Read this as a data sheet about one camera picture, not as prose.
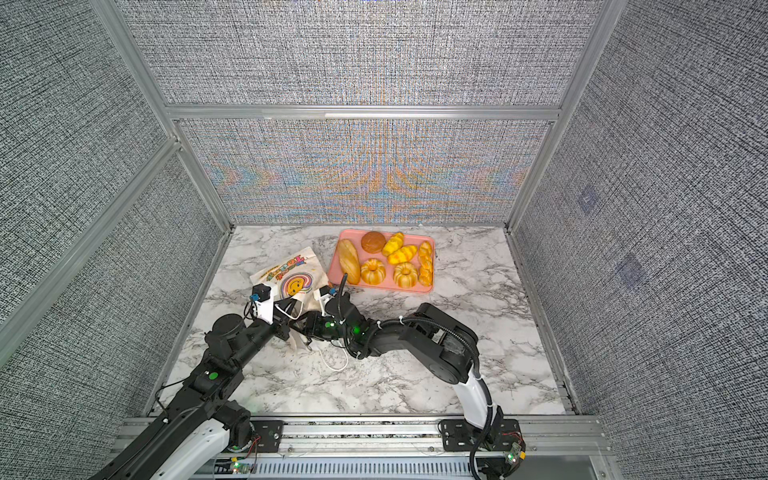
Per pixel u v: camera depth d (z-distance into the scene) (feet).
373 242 3.59
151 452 1.51
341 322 2.22
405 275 3.30
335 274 3.45
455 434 2.40
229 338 1.83
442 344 1.70
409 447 2.40
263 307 2.07
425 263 3.46
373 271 3.30
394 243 3.61
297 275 2.73
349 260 3.39
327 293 2.68
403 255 3.49
